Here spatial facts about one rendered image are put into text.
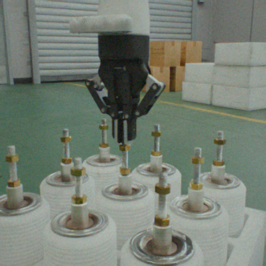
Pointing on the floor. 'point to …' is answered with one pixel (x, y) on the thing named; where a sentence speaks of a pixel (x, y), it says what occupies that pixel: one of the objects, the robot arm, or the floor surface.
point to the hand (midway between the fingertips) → (124, 130)
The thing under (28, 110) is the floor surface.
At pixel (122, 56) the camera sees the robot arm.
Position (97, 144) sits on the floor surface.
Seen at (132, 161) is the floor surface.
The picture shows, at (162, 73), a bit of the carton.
